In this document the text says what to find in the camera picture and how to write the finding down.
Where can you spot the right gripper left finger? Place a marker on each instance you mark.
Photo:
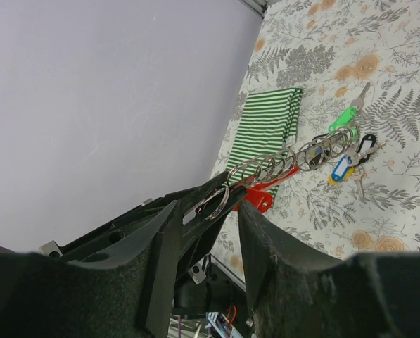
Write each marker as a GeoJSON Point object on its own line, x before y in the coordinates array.
{"type": "Point", "coordinates": [124, 290]}

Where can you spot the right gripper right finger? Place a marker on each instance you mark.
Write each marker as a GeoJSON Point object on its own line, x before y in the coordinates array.
{"type": "Point", "coordinates": [294, 290]}

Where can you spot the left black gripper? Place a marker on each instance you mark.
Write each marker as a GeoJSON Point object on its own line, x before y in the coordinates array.
{"type": "Point", "coordinates": [132, 236]}

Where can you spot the silver keyring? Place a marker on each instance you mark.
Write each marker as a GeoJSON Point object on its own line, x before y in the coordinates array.
{"type": "Point", "coordinates": [213, 204]}

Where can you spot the red key tag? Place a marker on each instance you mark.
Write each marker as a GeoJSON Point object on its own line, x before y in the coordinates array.
{"type": "Point", "coordinates": [260, 199]}

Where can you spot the red handled metal key tool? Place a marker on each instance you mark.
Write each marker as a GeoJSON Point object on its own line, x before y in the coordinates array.
{"type": "Point", "coordinates": [267, 171]}

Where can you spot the black oval key tag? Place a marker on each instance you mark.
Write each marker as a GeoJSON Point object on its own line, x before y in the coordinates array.
{"type": "Point", "coordinates": [315, 160]}

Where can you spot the silver keys bunch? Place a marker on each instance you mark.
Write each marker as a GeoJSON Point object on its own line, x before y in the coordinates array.
{"type": "Point", "coordinates": [359, 170]}

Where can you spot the green striped cloth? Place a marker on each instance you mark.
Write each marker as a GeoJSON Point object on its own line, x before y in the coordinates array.
{"type": "Point", "coordinates": [268, 124]}

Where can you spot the blue key tag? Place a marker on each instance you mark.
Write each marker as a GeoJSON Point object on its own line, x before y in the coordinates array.
{"type": "Point", "coordinates": [342, 171]}

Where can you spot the green key tag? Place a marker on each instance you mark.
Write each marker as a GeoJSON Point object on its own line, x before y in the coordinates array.
{"type": "Point", "coordinates": [344, 119]}

